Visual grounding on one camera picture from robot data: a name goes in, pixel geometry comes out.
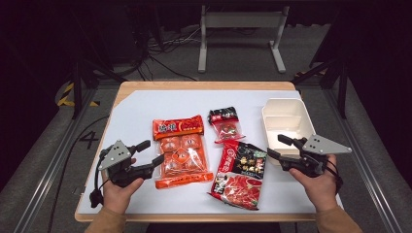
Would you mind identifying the small red black packet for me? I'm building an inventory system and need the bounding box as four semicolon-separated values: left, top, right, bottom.
208;106;246;145

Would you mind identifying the left hand-held gripper cable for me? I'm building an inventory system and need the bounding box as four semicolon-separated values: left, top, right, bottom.
89;154;111;209

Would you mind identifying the white plastic container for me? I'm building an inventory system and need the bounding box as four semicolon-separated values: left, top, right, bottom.
261;97;317;167

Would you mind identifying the large red black packet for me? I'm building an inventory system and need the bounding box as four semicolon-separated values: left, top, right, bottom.
208;140;268;212

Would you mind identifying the aluminium rail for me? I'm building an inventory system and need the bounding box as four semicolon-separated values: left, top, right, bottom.
324;86;404;233
13;86;98;233

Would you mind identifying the white-framed desk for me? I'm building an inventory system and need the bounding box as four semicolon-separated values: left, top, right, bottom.
197;4;291;74

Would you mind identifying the black floor cable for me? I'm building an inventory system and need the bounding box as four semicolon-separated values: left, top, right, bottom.
147;54;198;82

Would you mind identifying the person's right hand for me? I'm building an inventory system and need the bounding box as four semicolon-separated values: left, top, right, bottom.
289;154;340;214

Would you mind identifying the right hand-held gripper cable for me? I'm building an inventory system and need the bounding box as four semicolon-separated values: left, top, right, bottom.
325;158;344;195

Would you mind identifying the black metal stand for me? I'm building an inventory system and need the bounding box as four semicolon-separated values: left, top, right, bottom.
70;57;127;119
292;57;350;119

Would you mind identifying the white floor cable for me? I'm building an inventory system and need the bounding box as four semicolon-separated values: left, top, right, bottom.
161;27;202;47

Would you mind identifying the hand-held gripper cable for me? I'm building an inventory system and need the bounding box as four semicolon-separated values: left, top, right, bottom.
89;154;111;209
325;158;344;195

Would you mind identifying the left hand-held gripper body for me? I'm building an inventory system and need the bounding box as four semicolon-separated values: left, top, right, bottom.
96;139;155;188

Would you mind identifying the large orange food packet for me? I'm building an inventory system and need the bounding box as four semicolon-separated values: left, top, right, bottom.
152;114;215;190

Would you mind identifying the person's left hand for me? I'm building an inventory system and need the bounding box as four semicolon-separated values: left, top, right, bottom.
101;168;146;216

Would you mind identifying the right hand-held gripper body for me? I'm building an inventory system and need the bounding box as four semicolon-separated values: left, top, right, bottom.
281;134;353;179

